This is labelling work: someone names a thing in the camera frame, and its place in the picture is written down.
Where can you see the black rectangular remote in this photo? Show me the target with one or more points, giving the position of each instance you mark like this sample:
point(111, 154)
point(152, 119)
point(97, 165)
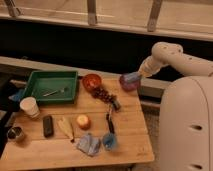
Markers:
point(48, 129)

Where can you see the purple bowl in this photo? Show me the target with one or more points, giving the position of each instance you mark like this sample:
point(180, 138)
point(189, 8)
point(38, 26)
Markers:
point(129, 86)

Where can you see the blue crumpled cloth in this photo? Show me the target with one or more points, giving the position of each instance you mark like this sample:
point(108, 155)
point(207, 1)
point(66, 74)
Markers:
point(89, 145)

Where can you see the silver fork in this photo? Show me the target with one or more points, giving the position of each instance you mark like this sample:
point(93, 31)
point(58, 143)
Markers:
point(54, 92)

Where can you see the small metal cup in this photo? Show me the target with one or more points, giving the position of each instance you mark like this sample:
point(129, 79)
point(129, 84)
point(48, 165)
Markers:
point(15, 134)

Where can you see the orange red bowl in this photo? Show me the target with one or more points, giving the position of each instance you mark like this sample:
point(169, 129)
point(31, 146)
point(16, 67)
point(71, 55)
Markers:
point(91, 81)

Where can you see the white paper cup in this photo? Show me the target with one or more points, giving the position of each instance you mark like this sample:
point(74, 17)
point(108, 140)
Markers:
point(30, 107)

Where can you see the bunch of dark grapes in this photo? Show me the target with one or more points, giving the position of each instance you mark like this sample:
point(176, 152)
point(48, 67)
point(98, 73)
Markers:
point(103, 95)

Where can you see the blue sponge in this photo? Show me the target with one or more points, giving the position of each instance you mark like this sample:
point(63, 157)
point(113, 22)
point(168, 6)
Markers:
point(131, 77)

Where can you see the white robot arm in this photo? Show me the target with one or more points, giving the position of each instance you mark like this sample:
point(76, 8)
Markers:
point(169, 54)

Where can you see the red yellow apple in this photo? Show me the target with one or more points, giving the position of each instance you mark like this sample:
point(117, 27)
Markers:
point(83, 122)

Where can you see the black handled utensil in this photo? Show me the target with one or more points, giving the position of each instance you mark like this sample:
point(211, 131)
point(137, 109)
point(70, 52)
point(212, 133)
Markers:
point(109, 140)

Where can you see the green plastic tray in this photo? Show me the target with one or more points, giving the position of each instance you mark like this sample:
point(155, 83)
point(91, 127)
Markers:
point(41, 82)

